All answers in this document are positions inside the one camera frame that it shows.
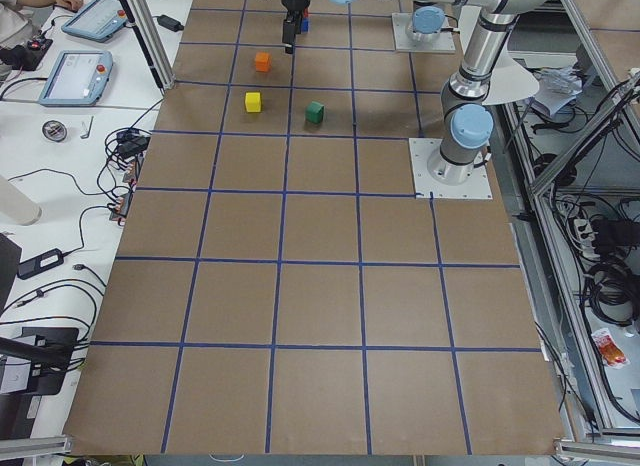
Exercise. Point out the round metal tin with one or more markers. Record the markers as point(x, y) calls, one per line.
point(54, 130)

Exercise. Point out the red snack packet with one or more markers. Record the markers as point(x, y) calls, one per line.
point(612, 355)

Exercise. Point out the orange block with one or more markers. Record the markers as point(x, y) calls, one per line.
point(262, 62)

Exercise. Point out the upper teach pendant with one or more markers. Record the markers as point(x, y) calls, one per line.
point(97, 20)

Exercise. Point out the teach pendant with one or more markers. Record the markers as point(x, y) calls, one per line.
point(97, 20)
point(78, 78)

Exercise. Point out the aluminium frame post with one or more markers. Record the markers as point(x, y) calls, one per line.
point(140, 18)

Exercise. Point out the yellow block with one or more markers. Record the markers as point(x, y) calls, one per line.
point(253, 102)

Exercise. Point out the white paper roll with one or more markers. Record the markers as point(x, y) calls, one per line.
point(17, 206)

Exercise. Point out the lower teach pendant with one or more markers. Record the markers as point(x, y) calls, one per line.
point(78, 78)

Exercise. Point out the blue block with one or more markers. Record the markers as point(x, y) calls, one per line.
point(305, 25)

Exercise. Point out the black power adapter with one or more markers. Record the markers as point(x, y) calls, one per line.
point(38, 264)

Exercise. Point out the green block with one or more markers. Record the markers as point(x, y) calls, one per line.
point(314, 112)

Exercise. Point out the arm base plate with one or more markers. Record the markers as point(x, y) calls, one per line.
point(439, 182)
point(407, 41)

